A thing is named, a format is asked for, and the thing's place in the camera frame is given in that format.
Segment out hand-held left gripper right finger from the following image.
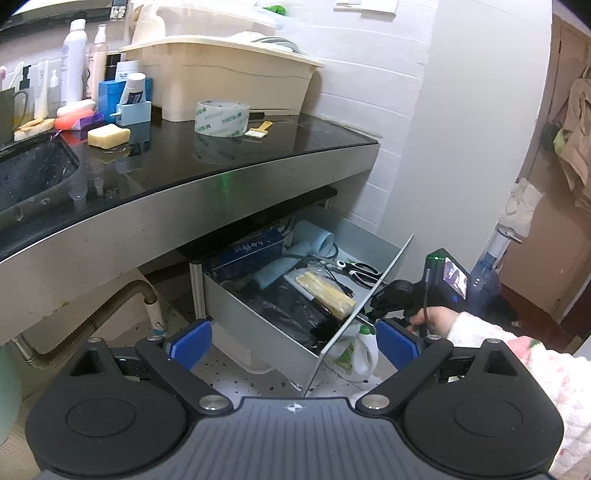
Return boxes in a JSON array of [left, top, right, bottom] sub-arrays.
[[355, 318, 532, 416]]

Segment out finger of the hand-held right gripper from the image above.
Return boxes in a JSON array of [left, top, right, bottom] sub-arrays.
[[358, 305, 389, 328]]

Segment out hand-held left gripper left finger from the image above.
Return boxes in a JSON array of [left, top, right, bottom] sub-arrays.
[[62, 318, 234, 416]]

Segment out black front drawer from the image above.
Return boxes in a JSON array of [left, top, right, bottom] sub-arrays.
[[189, 205, 415, 398]]

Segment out person's right hand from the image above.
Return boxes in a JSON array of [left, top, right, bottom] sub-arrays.
[[408, 306, 459, 341]]

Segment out green cap detergent bottle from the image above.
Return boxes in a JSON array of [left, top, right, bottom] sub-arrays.
[[323, 322, 380, 383]]

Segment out white drain pipe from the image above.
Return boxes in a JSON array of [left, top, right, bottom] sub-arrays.
[[144, 299, 165, 339]]

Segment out yellow sponge pack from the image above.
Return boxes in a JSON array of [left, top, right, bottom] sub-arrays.
[[283, 270, 358, 320]]

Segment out black plastic bag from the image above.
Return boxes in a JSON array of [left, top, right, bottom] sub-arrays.
[[230, 281, 345, 354]]

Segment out blue water jug with pump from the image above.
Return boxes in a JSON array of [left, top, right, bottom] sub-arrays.
[[470, 225, 504, 315]]

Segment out light blue roll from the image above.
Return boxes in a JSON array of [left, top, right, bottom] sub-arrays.
[[290, 220, 336, 258]]

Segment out dark blue printed box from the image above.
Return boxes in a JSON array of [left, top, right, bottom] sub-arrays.
[[202, 227, 286, 283]]

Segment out white hanging cloth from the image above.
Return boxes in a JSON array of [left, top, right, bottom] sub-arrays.
[[504, 177, 544, 241]]

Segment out wooden door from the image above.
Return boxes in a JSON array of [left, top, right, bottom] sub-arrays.
[[498, 13, 591, 335]]

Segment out light green bucket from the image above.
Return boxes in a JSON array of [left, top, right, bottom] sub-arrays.
[[0, 343, 22, 445]]

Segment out yellow soap bar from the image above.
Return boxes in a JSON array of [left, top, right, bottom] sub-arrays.
[[87, 123, 132, 149]]

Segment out clear tape roll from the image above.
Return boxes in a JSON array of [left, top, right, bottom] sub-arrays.
[[193, 99, 252, 138]]

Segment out black sink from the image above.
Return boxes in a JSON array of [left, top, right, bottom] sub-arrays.
[[0, 133, 81, 214]]

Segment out hanging bag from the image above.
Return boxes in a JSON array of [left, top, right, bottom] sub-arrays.
[[541, 65, 591, 206]]

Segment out blue toothpaste holder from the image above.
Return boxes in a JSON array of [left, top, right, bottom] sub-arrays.
[[110, 100, 153, 127]]

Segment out purple soap packet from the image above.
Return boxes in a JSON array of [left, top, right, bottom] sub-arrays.
[[76, 113, 106, 133]]

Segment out beige dish rack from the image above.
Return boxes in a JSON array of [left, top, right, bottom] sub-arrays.
[[119, 34, 325, 123]]

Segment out white toothpaste tube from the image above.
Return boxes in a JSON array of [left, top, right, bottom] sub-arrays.
[[120, 72, 148, 106]]

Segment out wooden scrub brush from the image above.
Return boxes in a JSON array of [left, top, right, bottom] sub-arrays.
[[13, 117, 57, 142]]

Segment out white jar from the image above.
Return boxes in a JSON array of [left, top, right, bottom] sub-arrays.
[[115, 59, 140, 84]]

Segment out stack of plates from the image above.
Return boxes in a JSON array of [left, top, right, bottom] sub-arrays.
[[233, 31, 302, 55]]

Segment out small dropper bottle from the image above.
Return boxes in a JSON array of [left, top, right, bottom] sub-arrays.
[[48, 69, 62, 112]]

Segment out dark green cup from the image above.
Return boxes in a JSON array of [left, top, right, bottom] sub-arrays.
[[0, 89, 27, 147]]

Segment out white cosmetic tube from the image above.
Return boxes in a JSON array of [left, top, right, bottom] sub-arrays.
[[33, 59, 49, 119]]

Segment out pink spray bottle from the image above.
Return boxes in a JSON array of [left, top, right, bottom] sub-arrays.
[[87, 23, 108, 101]]

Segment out tall white bottle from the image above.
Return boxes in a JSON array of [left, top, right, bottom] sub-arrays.
[[59, 18, 89, 107]]

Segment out black pump bottle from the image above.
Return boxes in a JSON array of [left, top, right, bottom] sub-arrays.
[[19, 64, 33, 117]]

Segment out clear dish rack lid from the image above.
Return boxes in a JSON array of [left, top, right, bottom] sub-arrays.
[[131, 0, 282, 49]]

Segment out black handle scissors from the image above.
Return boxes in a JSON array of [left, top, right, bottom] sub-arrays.
[[333, 260, 387, 289]]

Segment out corrugated drain hose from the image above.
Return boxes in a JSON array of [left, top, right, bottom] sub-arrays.
[[13, 279, 160, 371]]

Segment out white wall switch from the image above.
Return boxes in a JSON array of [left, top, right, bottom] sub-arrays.
[[334, 0, 399, 17]]

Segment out wall mirror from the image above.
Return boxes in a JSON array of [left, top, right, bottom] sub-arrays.
[[0, 0, 131, 32]]

